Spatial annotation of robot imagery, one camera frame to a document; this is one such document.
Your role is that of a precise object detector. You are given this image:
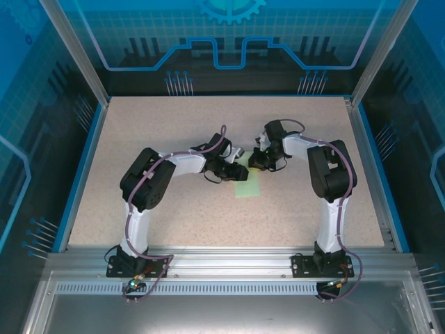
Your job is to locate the blue table edge strip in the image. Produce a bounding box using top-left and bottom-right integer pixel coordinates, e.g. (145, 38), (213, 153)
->
(357, 102), (414, 254)
(51, 103), (107, 254)

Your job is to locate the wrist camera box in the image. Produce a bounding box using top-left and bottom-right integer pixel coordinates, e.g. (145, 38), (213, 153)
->
(255, 129), (271, 150)
(225, 147), (246, 164)

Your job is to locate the slotted metal cable tray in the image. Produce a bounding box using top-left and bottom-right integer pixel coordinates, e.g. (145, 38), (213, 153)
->
(54, 283), (354, 296)

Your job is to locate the cable connector with light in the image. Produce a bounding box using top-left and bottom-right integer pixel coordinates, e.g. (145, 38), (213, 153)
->
(125, 273), (147, 294)
(325, 277), (348, 290)

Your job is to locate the long aluminium base rail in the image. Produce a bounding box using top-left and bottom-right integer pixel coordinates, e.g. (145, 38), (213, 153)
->
(44, 245), (416, 279)

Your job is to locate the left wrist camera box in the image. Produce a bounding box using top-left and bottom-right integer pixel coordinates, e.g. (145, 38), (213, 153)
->
(225, 147), (246, 164)

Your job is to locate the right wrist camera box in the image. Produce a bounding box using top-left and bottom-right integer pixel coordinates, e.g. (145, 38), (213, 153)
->
(255, 129), (271, 150)

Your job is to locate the aluminium frame post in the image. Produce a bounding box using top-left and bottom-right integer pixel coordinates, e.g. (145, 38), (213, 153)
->
(350, 0), (419, 107)
(38, 0), (111, 107)

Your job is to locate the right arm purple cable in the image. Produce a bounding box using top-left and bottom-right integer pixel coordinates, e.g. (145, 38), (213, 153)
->
(280, 118), (364, 304)

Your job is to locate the aluminium side rail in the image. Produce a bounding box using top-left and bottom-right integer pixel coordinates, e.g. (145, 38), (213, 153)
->
(343, 96), (399, 253)

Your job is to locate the steel sheet panel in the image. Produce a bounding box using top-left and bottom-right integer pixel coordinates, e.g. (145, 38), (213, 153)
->
(20, 271), (439, 334)

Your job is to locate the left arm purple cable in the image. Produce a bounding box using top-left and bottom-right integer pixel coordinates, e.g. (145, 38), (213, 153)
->
(122, 125), (227, 304)

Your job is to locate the light green cloth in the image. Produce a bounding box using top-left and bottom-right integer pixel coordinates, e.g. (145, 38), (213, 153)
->
(233, 150), (262, 200)

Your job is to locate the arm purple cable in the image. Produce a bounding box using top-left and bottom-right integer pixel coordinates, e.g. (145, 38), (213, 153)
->
(122, 125), (227, 304)
(280, 118), (364, 304)

